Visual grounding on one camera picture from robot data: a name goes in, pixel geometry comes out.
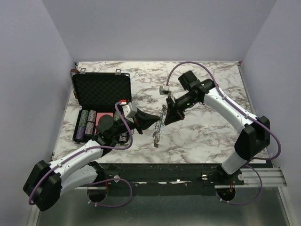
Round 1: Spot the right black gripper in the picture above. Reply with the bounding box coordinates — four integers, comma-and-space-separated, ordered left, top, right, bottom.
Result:
164, 93, 198, 126

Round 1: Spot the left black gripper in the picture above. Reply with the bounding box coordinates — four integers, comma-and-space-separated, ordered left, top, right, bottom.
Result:
111, 107, 160, 138

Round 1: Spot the grey spiky metal ring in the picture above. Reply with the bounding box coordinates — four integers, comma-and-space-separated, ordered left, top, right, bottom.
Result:
151, 105, 168, 148

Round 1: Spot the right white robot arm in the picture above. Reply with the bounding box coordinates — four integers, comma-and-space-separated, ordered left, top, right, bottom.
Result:
164, 71, 270, 185

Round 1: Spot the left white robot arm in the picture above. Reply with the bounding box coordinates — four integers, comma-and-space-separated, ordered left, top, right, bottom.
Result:
23, 105, 160, 211

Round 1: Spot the green red chip stack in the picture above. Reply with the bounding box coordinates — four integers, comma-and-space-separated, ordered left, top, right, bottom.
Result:
113, 111, 122, 124

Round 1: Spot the pink playing card deck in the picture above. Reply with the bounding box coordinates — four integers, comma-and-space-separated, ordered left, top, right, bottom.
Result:
95, 113, 114, 124

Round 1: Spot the grey poker chip stack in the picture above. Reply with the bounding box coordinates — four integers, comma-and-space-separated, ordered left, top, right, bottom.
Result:
87, 110, 97, 123

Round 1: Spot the grey lower chip stack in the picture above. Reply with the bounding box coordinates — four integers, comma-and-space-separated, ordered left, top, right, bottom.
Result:
84, 122, 94, 137

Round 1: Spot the black poker chip case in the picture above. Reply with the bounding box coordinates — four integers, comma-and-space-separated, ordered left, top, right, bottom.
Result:
70, 69, 132, 144

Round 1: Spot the green poker chip stack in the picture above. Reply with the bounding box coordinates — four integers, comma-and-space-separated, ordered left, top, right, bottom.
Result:
79, 110, 89, 128

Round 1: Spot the purple poker chip stack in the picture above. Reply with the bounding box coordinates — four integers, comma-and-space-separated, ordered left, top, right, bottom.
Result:
75, 127, 86, 140

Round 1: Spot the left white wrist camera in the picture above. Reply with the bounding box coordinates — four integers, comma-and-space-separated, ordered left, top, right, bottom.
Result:
122, 102, 137, 118

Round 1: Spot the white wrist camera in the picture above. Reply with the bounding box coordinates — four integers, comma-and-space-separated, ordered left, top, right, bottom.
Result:
122, 102, 137, 118
159, 85, 175, 101

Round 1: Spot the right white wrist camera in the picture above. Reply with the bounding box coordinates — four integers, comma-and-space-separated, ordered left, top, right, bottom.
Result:
159, 85, 175, 101

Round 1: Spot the black mounting base plate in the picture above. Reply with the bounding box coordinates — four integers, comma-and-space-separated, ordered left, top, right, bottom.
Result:
88, 161, 244, 196

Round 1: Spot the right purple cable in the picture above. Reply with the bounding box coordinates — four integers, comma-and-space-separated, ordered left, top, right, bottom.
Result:
166, 61, 282, 206

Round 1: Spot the purple cable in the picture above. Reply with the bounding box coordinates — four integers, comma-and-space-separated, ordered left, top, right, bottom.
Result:
28, 101, 134, 208
166, 61, 282, 206

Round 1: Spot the aluminium frame rail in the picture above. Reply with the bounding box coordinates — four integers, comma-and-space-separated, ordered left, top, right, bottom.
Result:
28, 164, 289, 226

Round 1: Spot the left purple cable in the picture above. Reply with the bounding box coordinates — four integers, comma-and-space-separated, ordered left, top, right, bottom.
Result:
28, 101, 134, 208

